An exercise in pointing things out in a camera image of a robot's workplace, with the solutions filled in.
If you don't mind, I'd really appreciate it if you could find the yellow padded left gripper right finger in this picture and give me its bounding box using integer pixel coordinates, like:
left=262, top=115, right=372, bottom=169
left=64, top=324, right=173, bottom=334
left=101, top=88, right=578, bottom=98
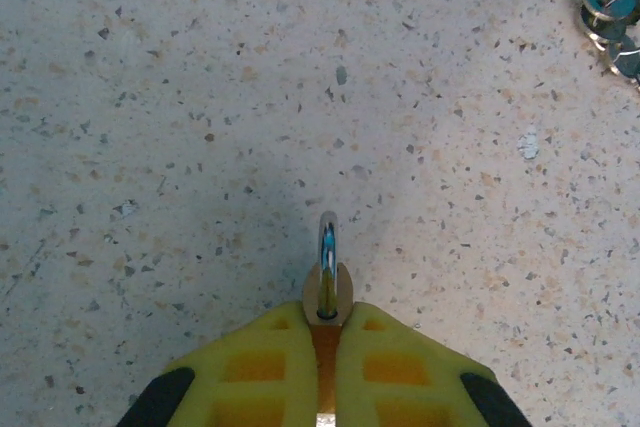
left=334, top=299, right=535, bottom=427

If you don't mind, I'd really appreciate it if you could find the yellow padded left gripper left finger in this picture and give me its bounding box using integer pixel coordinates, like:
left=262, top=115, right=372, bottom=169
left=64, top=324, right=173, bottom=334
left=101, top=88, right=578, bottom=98
left=115, top=300, right=322, bottom=427

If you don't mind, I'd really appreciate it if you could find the brass padlock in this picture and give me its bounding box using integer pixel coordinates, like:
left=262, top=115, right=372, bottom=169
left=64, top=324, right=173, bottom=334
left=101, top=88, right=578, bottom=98
left=302, top=210, right=357, bottom=427

